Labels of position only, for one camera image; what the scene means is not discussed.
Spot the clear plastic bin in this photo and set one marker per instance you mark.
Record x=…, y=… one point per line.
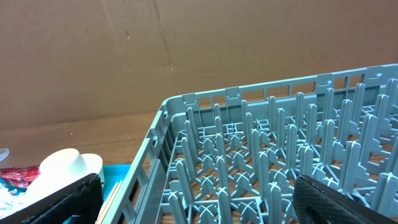
x=4, y=152

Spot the white bowl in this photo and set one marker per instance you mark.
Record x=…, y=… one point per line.
x=45, y=185

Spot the grey dishwasher rack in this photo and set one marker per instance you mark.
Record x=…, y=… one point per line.
x=235, y=153

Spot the teal serving tray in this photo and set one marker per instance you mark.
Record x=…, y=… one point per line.
x=112, y=174

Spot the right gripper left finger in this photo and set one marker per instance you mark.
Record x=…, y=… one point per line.
x=82, y=199

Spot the white cup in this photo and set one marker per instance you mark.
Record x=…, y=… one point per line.
x=66, y=161

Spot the white tissue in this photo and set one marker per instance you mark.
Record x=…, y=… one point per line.
x=11, y=202

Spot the right wooden chopstick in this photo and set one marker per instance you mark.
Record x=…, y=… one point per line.
x=112, y=199

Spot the wooden chopstick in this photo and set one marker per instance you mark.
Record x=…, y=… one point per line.
x=112, y=199
x=107, y=202

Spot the left wooden chopstick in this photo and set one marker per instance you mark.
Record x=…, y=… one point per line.
x=107, y=202

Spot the red snack wrapper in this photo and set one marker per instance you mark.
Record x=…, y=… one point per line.
x=20, y=177

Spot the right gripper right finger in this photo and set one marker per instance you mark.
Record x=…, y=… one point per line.
x=315, y=203

